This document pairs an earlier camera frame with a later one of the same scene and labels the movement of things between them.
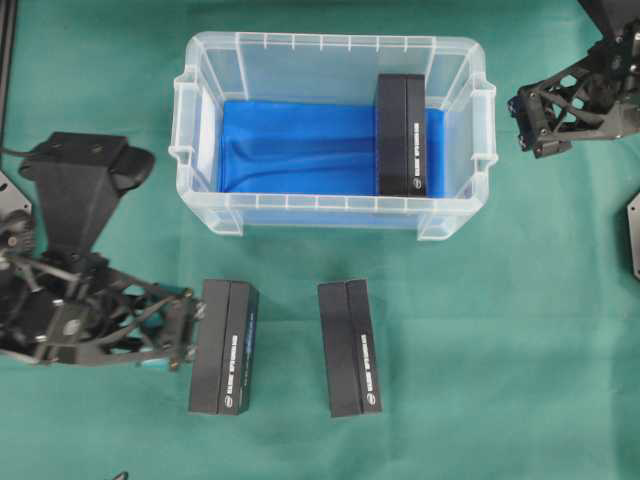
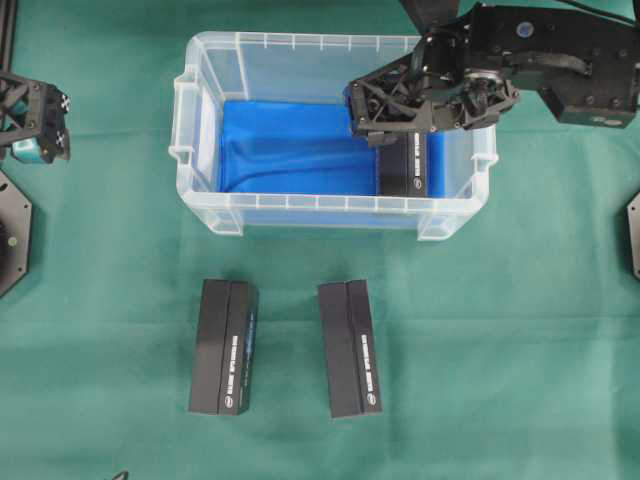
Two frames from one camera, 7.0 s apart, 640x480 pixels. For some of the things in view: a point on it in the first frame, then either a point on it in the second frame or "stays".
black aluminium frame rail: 8,26 stays
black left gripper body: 103,315 -> 33,120
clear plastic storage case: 332,131 stays
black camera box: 350,356 stays
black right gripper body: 594,96 -> 434,88
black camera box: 223,347 stays
